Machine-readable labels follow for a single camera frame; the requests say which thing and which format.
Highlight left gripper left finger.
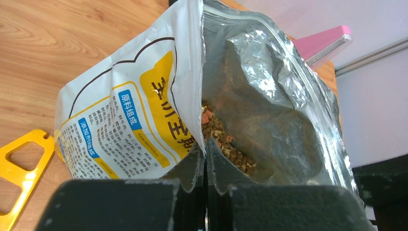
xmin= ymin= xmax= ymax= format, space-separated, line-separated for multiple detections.
xmin=36 ymin=144 xmax=204 ymax=231

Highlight pet food bag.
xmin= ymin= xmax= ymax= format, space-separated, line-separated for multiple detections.
xmin=54 ymin=0 xmax=358 ymax=196

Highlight pink metronome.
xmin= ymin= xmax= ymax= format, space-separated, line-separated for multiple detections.
xmin=293 ymin=25 xmax=353 ymax=70

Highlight yellow triangular scraper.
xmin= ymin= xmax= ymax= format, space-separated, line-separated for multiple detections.
xmin=0 ymin=129 xmax=54 ymax=231

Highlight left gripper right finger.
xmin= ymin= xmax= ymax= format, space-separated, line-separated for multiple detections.
xmin=205 ymin=138 xmax=374 ymax=231

